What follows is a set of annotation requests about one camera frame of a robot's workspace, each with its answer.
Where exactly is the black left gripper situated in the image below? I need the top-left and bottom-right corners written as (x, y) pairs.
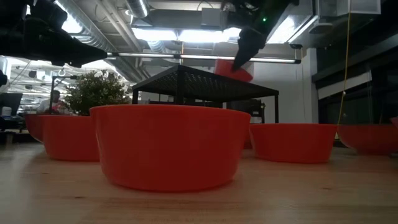
top-left (26, 0), bottom-right (108, 68)

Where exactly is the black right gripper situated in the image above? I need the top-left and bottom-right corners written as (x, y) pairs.
top-left (221, 0), bottom-right (299, 70)

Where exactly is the plain red mini bowl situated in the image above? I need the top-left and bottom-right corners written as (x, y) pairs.
top-left (213, 58), bottom-right (254, 83)
top-left (89, 104), bottom-right (252, 192)
top-left (336, 123), bottom-right (398, 156)
top-left (41, 114), bottom-right (100, 162)

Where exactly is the artificial green potted plant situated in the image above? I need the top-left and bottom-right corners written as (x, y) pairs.
top-left (63, 70), bottom-right (132, 116)

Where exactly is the slanted ceiling light panel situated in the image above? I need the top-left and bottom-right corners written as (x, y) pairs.
top-left (266, 14), bottom-right (320, 44)

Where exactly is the person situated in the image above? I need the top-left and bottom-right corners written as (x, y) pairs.
top-left (36, 89), bottom-right (68, 115)

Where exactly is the black perforated metal rack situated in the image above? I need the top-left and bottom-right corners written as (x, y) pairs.
top-left (132, 64), bottom-right (280, 124)

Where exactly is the long linear light fixture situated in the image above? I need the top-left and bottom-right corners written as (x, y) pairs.
top-left (106, 52), bottom-right (302, 65)

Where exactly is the black equipment cart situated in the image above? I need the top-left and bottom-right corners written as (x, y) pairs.
top-left (226, 98), bottom-right (267, 124)

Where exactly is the black computer monitor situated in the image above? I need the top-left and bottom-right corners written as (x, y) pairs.
top-left (0, 92), bottom-right (24, 116)

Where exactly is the long silver spiral duct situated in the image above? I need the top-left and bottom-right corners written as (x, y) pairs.
top-left (55, 0), bottom-right (150, 83)

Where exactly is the black metal stand frame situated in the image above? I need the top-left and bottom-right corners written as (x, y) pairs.
top-left (49, 74), bottom-right (79, 114)

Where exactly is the short silver spiral duct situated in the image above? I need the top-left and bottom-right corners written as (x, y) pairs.
top-left (126, 0), bottom-right (150, 19)

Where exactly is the yellow extension cord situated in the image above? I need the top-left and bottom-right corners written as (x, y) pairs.
top-left (337, 0), bottom-right (352, 125)

